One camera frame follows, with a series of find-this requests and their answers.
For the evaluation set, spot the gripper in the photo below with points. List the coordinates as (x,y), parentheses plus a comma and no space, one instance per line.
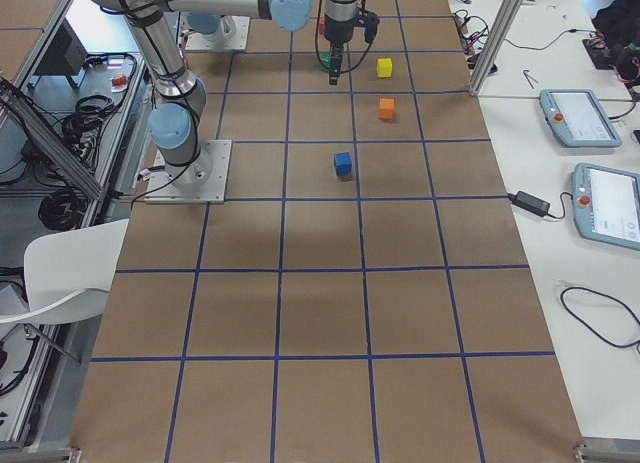
(338,31)

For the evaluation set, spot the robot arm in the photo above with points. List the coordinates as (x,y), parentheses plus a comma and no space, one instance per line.
(341,18)
(174,124)

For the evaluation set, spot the green block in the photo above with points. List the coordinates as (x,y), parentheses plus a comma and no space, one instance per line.
(324,61)

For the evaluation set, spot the yellow block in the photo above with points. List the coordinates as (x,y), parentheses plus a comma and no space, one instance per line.
(384,68)

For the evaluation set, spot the orange block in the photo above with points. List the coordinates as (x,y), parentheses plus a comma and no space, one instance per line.
(386,109)

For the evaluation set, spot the blue block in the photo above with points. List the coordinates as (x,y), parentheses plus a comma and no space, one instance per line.
(343,165)

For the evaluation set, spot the black power adapter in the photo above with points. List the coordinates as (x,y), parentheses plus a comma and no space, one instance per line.
(529,203)

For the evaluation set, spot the upper teach pendant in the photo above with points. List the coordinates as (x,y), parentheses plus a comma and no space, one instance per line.
(577,119)

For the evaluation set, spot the teach pendant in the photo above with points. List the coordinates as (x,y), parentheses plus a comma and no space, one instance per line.
(577,119)
(606,205)

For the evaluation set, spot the lower teach pendant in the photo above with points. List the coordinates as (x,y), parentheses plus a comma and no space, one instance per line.
(606,205)

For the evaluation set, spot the white chair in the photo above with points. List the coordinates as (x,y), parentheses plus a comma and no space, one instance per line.
(68,275)

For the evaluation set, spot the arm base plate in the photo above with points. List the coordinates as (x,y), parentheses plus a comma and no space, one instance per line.
(231,38)
(205,180)

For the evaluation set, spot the aluminium frame post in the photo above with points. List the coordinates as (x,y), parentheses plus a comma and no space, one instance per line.
(504,19)

